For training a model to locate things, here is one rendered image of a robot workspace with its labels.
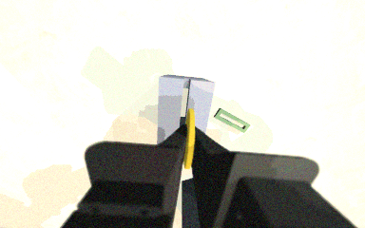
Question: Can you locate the gold coin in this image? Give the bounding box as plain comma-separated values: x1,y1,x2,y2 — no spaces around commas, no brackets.
183,108,195,169

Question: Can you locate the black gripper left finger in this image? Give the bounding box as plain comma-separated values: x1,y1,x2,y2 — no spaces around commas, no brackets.
84,124,187,228

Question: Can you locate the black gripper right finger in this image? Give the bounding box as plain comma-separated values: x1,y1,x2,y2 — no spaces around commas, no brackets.
191,126,320,228

